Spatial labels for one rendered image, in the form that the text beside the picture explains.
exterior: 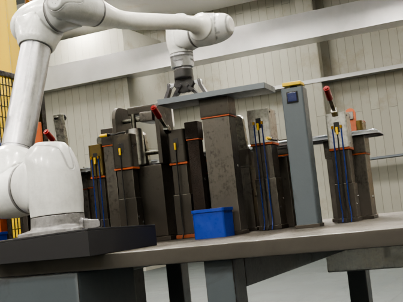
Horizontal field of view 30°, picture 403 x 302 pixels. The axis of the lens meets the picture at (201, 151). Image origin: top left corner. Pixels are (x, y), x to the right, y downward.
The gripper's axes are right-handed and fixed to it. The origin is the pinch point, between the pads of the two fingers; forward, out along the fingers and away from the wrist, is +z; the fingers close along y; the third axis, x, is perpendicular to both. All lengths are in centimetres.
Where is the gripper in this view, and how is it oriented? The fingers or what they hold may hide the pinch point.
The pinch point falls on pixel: (188, 121)
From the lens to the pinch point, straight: 287.1
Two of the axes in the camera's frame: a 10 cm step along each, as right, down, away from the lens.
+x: 3.4, 0.5, 9.4
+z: 1.1, 9.9, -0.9
